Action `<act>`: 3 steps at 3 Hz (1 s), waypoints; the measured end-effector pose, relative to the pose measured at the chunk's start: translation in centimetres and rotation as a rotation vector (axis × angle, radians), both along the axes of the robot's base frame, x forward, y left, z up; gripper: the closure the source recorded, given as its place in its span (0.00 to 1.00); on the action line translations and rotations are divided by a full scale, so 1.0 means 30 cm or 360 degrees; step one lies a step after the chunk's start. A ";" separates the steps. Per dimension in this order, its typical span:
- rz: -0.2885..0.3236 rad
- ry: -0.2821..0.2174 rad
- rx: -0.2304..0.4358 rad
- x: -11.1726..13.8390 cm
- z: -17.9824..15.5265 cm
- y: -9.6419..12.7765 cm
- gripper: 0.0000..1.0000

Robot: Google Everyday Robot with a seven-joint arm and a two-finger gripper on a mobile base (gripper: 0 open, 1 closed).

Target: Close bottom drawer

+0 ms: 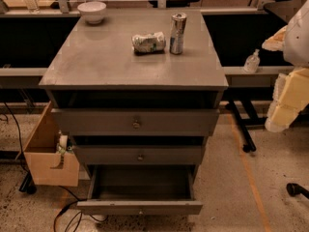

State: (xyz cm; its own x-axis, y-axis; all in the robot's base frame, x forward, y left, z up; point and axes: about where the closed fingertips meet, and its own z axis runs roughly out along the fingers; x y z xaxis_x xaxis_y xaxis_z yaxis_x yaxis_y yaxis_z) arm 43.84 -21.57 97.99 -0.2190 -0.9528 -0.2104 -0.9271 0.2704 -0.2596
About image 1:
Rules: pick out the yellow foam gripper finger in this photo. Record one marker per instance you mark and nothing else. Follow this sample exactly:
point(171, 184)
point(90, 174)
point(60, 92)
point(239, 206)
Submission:
point(275, 42)
point(290, 97)

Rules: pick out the grey bottom drawer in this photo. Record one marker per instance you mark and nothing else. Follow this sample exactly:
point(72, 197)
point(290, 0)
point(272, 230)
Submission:
point(141, 190)

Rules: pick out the grey drawer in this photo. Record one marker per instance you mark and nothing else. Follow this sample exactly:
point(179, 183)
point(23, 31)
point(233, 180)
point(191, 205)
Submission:
point(138, 155)
point(149, 122)
point(141, 190)

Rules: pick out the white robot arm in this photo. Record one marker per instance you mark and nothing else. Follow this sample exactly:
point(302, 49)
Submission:
point(296, 43)

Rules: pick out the grey drawer cabinet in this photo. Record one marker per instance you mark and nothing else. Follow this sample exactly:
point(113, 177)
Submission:
point(97, 67)

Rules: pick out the grey middle drawer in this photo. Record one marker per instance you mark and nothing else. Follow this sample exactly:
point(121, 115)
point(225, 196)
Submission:
point(138, 155)

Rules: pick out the grey top drawer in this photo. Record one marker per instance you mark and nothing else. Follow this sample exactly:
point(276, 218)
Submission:
point(149, 122)

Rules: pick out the hand sanitizer bottle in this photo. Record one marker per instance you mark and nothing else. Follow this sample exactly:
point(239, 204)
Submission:
point(252, 62)

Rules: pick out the dark round table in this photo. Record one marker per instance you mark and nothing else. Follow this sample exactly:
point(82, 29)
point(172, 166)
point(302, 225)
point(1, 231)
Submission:
point(288, 10)

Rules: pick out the black object on floor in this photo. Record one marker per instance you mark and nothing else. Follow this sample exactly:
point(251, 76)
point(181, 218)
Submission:
point(294, 189)

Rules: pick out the tall silver can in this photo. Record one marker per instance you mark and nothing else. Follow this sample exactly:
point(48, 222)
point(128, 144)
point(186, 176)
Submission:
point(178, 22)

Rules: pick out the crushed green white can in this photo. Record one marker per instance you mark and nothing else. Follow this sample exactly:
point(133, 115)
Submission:
point(148, 43)

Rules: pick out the white bowl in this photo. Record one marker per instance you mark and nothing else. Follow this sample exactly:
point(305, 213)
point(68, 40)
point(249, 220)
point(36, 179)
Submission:
point(93, 12)

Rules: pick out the white tape roll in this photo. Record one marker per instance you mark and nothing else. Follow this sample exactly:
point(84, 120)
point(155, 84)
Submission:
point(63, 141)

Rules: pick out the wooden box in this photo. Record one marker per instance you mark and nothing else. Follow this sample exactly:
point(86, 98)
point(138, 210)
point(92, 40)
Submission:
point(46, 164)

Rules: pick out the black caster foot left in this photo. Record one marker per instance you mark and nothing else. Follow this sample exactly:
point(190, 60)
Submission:
point(28, 185)

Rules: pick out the black table leg frame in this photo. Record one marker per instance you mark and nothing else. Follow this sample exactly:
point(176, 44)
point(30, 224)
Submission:
point(252, 120)

